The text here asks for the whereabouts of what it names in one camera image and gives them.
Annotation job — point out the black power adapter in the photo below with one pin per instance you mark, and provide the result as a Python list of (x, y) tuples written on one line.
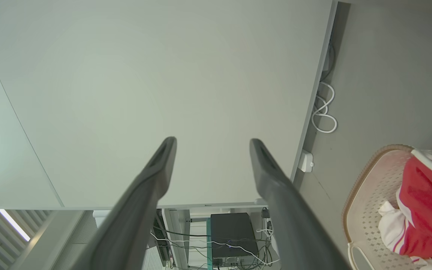
[(265, 214)]

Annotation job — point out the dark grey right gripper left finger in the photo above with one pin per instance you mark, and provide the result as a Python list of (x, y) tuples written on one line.
[(126, 225)]

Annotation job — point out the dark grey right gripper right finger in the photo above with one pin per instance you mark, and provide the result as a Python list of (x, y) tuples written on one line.
[(294, 225)]

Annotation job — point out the black computer box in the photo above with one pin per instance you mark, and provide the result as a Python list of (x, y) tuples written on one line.
[(233, 232)]

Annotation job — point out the white power strip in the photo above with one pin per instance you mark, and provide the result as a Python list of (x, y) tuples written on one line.
[(305, 161)]

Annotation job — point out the cream perforated laundry basket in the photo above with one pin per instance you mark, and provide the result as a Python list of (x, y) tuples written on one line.
[(369, 195)]

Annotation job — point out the large white partition panel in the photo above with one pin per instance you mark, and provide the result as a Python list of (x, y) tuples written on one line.
[(163, 93)]

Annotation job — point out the linear ceiling light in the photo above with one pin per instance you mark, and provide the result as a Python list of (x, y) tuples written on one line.
[(13, 224)]

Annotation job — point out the red and white shirt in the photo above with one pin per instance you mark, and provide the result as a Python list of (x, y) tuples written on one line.
[(429, 210)]

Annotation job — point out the black power strip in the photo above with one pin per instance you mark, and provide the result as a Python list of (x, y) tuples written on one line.
[(160, 240)]

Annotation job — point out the pale metal desk frame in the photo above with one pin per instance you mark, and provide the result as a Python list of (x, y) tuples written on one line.
[(178, 232)]

